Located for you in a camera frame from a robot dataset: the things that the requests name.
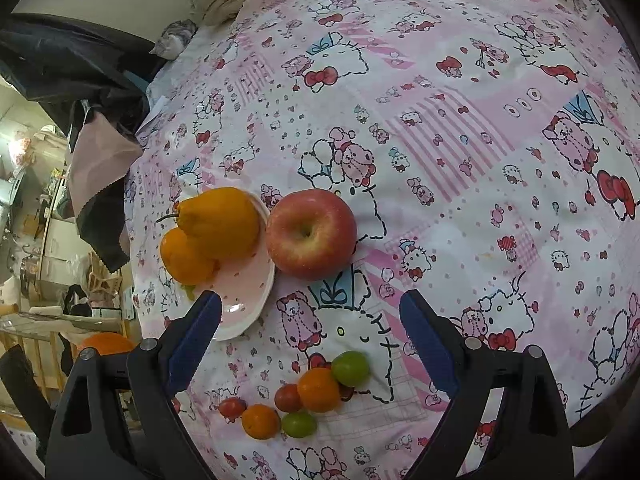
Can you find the red apple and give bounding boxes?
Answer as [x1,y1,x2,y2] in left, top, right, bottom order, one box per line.
[265,189,357,281]

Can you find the white cabinet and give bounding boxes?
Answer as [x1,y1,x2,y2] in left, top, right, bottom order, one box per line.
[41,180,93,281]

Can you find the grey crumpled cloth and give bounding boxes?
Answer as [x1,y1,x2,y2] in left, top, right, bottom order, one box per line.
[151,20,198,58]

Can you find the small tangerine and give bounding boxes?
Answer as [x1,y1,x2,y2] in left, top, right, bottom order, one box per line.
[297,367,342,414]

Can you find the black cloth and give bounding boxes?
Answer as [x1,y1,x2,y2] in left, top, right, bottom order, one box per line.
[76,180,132,273]

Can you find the pink cloth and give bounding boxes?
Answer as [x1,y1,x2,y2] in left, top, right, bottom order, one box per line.
[67,110,143,216]

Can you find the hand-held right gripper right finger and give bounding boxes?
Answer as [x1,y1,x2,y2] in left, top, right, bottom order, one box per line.
[399,289,574,480]

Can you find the round orange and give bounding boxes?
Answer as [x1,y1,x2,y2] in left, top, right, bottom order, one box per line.
[80,332,137,356]

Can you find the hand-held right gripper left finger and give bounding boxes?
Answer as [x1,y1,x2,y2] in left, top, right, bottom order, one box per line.
[45,291,223,480]

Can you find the pink plate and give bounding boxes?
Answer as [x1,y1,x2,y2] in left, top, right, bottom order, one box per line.
[165,191,277,342]

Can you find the small orange tomato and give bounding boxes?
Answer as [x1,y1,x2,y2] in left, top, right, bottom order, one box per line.
[242,404,281,441]

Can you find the wooden rack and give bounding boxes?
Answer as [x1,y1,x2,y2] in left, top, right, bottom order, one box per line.
[0,310,123,411]

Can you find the small red tomato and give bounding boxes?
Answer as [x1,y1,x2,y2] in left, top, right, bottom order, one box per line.
[218,396,247,423]
[274,383,304,413]

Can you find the large bumpy orange tangerine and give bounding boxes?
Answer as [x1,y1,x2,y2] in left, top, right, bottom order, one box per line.
[156,187,261,262]

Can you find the black plastic bag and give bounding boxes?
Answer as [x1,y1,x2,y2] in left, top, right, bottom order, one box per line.
[0,12,166,128]

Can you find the small green tomato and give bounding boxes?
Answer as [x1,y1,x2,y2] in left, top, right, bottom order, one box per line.
[281,410,318,438]
[331,351,371,388]

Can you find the pink cartoon printed blanket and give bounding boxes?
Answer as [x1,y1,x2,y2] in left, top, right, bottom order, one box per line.
[122,0,640,480]

